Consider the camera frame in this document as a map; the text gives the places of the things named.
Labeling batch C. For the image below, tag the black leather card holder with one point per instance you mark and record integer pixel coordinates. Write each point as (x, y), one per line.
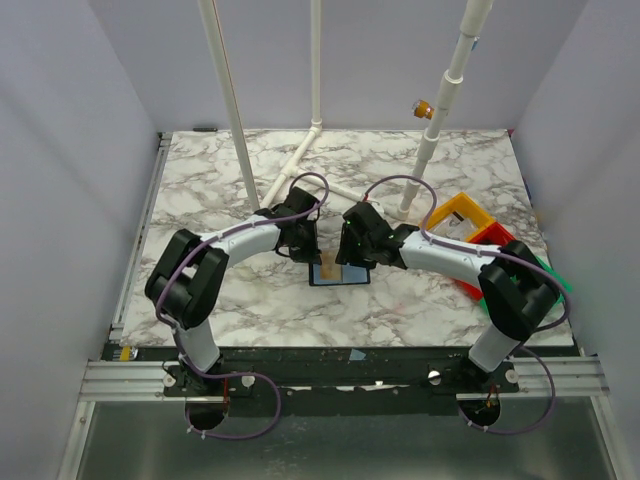
(351, 275)

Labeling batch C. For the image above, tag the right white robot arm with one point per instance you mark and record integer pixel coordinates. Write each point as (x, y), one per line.
(518, 292)

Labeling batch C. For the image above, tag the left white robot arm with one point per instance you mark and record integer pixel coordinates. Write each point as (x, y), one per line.
(185, 283)

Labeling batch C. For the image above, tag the yellow plastic bin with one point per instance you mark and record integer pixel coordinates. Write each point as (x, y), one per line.
(460, 218)

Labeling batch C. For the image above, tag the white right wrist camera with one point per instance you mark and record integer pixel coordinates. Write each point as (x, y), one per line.
(378, 207)

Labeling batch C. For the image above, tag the green plastic bin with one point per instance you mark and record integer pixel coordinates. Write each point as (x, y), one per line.
(558, 285)

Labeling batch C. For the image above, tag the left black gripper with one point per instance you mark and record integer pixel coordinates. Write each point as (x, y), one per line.
(312, 254)

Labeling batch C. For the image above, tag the orange knob on pipe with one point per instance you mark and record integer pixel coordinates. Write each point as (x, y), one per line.
(422, 109)

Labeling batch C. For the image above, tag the left aluminium side rail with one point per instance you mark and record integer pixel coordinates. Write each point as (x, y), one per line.
(119, 317)

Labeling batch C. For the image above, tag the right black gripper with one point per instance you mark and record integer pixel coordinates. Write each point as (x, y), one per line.
(353, 248)

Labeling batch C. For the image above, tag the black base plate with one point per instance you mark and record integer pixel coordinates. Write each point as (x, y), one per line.
(332, 382)

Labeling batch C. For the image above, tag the white PVC pipe frame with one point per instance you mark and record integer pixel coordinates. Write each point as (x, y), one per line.
(472, 23)

